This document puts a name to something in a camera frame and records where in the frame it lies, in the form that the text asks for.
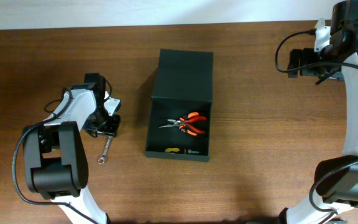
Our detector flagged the silver combination wrench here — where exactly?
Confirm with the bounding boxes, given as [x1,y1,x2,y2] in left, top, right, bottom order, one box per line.
[98,136,114,165]

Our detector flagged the orange black needle-nose pliers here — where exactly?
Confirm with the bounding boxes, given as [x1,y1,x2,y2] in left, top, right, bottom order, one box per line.
[160,112,208,136]

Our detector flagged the red handled cutting pliers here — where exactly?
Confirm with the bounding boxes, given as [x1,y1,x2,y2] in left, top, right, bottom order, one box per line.
[179,112,207,136]

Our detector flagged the yellow black screwdriver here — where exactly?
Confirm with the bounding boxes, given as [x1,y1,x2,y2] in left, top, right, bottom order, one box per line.
[165,147,200,155]

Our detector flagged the dark green hinged box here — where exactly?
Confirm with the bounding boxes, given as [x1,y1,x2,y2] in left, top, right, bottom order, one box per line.
[145,49,214,162]

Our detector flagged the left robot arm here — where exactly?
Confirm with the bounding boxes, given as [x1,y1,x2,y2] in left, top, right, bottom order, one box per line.
[17,73,121,223]

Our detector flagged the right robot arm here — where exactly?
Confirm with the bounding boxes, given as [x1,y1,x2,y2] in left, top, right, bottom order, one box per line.
[277,0,358,223]

